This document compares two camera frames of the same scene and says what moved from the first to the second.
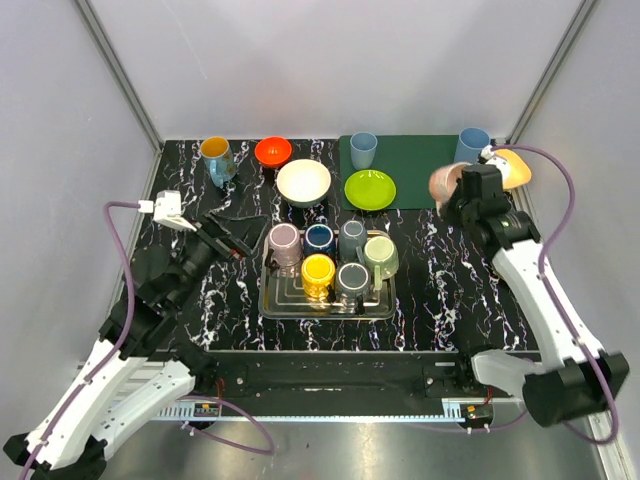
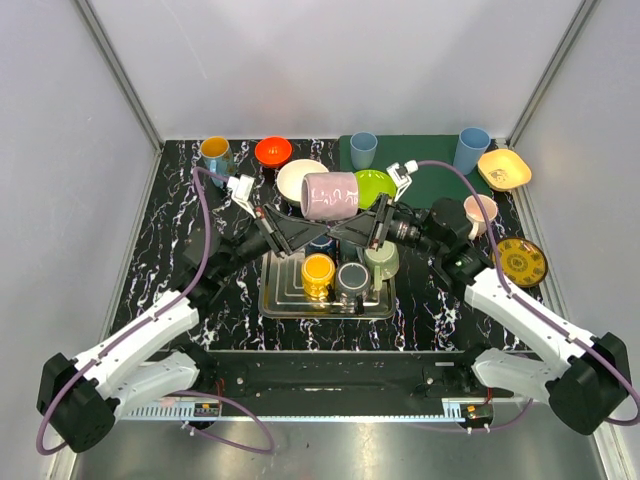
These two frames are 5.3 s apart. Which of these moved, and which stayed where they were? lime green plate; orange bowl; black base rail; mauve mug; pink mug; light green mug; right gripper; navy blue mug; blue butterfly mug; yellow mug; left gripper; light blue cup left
Moved: right gripper; left gripper; pink mug; mauve mug
Stayed: lime green plate; light green mug; orange bowl; yellow mug; blue butterfly mug; navy blue mug; black base rail; light blue cup left
